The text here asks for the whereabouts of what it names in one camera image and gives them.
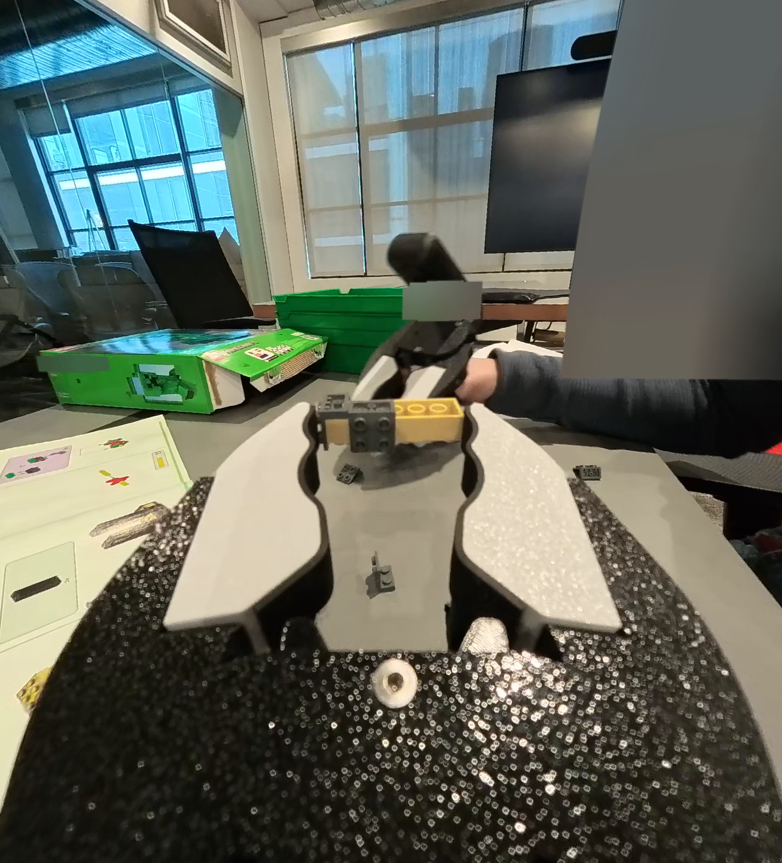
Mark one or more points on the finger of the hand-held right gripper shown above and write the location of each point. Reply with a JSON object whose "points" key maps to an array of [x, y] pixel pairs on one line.
{"points": [[377, 377], [434, 384]]}

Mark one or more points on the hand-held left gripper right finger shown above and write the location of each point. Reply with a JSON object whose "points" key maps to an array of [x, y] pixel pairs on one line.
{"points": [[532, 532]]}

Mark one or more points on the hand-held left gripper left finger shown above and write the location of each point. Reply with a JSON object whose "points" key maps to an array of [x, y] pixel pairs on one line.
{"points": [[249, 532]]}

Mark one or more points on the tan and grey brick assembly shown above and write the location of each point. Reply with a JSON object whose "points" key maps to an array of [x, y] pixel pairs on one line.
{"points": [[431, 421]]}

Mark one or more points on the person's right forearm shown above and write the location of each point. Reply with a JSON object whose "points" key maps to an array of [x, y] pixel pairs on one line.
{"points": [[600, 408]]}

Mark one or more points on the grey desk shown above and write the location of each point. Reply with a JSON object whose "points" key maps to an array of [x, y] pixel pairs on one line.
{"points": [[391, 526]]}

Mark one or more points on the person's right hand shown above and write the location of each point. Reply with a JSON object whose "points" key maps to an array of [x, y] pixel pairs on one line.
{"points": [[482, 381]]}

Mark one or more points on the green plastic bin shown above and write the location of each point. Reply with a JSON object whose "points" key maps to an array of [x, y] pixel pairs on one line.
{"points": [[337, 323]]}

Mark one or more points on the small dark grey toy brick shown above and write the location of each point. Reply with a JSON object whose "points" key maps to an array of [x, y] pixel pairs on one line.
{"points": [[349, 474], [590, 472], [381, 578]]}

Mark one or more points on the wooden table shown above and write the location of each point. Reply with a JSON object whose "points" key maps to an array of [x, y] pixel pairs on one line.
{"points": [[519, 311]]}

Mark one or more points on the green toy box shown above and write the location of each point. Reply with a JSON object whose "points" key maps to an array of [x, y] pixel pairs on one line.
{"points": [[161, 377]]}

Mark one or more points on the toy instruction booklet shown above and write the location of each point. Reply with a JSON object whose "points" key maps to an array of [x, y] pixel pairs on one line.
{"points": [[60, 505]]}

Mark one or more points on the black office chair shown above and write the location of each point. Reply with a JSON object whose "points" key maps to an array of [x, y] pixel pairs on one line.
{"points": [[188, 276], [748, 475]]}

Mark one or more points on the black video bar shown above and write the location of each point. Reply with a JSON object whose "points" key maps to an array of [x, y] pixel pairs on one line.
{"points": [[593, 47]]}

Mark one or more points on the black wall monitor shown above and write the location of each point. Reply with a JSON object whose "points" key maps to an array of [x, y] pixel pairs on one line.
{"points": [[532, 168]]}

